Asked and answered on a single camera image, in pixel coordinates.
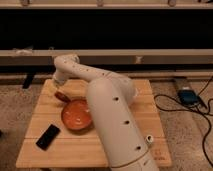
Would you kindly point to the wooden rail beam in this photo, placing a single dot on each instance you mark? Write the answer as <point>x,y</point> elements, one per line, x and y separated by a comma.
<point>109,57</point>

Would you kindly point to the white glue bottle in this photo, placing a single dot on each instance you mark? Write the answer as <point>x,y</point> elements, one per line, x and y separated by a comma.
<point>149,140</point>

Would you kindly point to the orange frying pan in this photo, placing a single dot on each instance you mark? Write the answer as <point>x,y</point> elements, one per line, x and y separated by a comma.
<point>75,115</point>

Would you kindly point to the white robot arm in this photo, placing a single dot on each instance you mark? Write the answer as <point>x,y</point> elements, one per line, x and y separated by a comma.
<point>109,95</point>

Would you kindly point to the wooden table board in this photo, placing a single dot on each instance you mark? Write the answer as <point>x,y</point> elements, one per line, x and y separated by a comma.
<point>83,151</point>

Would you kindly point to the blue power adapter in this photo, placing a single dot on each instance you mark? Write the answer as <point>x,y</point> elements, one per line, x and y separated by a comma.
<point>187,97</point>

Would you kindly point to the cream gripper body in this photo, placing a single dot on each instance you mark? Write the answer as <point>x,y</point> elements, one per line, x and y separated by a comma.
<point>58,82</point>

